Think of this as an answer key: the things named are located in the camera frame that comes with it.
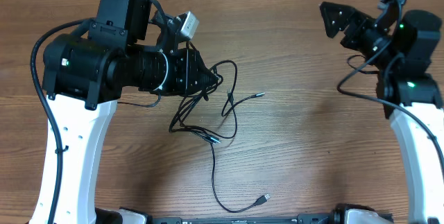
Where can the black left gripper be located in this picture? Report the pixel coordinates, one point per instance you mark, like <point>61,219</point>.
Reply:
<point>189,63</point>

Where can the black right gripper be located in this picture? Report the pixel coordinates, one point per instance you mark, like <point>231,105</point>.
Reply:
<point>357,21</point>

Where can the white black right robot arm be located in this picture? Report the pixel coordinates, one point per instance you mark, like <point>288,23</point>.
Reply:
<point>397,47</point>

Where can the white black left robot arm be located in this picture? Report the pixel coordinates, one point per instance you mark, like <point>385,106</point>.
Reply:
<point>87,63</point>

